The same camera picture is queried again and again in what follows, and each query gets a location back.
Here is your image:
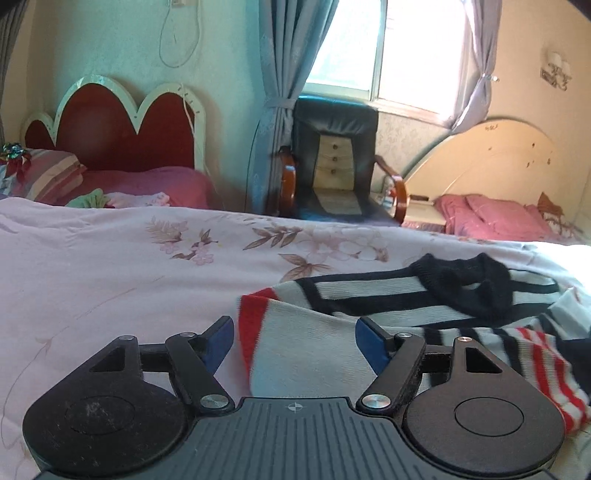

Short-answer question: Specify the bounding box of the cream nightstand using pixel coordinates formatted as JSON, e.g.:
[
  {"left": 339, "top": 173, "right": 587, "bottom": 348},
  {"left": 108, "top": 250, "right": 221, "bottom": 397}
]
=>
[{"left": 401, "top": 198, "right": 448, "bottom": 232}]

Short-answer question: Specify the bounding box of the floral pink bed sheet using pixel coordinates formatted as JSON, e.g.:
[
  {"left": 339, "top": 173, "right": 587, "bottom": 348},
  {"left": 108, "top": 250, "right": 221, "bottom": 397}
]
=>
[{"left": 0, "top": 196, "right": 591, "bottom": 480}]

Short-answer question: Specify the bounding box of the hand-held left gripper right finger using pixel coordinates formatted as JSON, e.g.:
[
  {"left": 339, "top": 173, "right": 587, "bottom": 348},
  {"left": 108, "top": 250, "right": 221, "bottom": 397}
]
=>
[{"left": 355, "top": 316, "right": 502, "bottom": 413}]

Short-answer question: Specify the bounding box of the pale lilac curtain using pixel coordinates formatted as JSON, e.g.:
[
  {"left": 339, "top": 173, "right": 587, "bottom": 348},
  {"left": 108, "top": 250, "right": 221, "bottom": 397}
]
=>
[{"left": 450, "top": 0, "right": 503, "bottom": 132}]

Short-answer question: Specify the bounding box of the black armchair with wooden arms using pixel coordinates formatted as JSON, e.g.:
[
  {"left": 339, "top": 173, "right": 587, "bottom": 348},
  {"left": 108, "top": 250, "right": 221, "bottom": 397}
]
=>
[{"left": 277, "top": 95, "right": 408, "bottom": 227}]

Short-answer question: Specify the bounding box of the magenta bedding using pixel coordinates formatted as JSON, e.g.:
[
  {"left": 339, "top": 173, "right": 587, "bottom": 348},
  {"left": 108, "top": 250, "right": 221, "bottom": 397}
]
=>
[{"left": 65, "top": 166, "right": 217, "bottom": 210}]

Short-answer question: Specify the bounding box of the red headboard with white frame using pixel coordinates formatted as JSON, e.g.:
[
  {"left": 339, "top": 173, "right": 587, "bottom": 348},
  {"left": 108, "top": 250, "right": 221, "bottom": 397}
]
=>
[{"left": 21, "top": 75, "right": 207, "bottom": 175}]

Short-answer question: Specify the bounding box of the bright window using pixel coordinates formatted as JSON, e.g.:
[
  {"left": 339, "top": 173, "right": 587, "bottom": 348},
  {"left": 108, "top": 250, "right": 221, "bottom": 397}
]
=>
[{"left": 304, "top": 0, "right": 469, "bottom": 126}]

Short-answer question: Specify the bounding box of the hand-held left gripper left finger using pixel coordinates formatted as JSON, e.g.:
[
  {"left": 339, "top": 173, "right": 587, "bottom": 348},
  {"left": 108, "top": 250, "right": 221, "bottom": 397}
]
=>
[{"left": 88, "top": 316, "right": 236, "bottom": 413}]

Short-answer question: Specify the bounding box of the striped knit sweater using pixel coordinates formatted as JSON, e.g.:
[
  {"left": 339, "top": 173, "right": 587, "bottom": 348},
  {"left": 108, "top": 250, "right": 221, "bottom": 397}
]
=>
[{"left": 235, "top": 253, "right": 591, "bottom": 437}]

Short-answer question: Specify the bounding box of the pink striped pillow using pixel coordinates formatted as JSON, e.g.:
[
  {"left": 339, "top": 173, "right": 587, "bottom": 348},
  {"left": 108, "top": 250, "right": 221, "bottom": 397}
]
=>
[{"left": 0, "top": 148, "right": 88, "bottom": 205}]

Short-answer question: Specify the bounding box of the cream arched headboard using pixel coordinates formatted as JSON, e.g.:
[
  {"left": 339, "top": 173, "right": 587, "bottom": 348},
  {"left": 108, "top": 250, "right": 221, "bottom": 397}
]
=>
[{"left": 403, "top": 115, "right": 581, "bottom": 234}]

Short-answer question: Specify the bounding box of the green cloth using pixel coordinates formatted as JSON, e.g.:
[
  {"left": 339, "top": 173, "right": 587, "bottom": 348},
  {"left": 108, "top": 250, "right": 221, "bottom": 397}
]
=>
[{"left": 67, "top": 188, "right": 112, "bottom": 209}]

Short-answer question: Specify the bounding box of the blue-grey curtain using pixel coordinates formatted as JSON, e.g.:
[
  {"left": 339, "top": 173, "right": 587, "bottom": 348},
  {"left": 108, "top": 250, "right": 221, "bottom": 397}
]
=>
[{"left": 252, "top": 0, "right": 340, "bottom": 217}]

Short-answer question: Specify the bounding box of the grey curtain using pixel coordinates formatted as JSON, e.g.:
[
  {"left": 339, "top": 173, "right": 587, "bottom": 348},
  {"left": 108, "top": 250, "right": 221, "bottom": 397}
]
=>
[{"left": 0, "top": 0, "right": 38, "bottom": 144}]

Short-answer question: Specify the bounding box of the white wall cable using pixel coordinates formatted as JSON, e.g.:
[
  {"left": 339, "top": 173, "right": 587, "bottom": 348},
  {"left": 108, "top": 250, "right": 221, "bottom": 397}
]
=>
[{"left": 158, "top": 0, "right": 205, "bottom": 68}]

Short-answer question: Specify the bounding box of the shiny ribbon bow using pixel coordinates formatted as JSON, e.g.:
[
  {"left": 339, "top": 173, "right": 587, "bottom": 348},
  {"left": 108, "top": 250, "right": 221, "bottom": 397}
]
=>
[{"left": 0, "top": 142, "right": 32, "bottom": 177}]

